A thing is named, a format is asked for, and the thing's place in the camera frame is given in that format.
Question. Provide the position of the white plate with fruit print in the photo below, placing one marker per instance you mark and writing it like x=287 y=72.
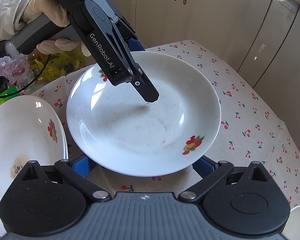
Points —
x=120 y=131

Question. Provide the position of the left hand in latex glove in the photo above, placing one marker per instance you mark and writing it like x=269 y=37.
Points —
x=58 y=15

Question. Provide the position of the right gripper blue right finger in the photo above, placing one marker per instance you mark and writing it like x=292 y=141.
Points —
x=205 y=166

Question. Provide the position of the cherry print tablecloth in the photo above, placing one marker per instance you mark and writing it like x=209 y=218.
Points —
x=250 y=130

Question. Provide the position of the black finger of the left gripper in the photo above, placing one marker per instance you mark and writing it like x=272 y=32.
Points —
x=145 y=88

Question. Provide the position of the clear red plastic bag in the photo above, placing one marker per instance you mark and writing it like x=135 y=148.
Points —
x=17 y=71

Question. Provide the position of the yellow plastic bag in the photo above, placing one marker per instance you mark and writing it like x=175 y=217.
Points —
x=59 y=64

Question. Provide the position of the white kitchen cabinets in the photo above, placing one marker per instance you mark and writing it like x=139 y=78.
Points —
x=259 y=39

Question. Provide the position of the small white bowl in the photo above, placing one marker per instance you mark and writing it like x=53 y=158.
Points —
x=292 y=227

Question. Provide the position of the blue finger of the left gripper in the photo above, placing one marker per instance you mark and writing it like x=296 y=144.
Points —
x=135 y=45

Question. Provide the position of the stained white plate with fruit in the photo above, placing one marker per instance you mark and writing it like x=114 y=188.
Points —
x=30 y=129

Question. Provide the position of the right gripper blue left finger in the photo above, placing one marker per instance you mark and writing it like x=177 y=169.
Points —
x=83 y=165

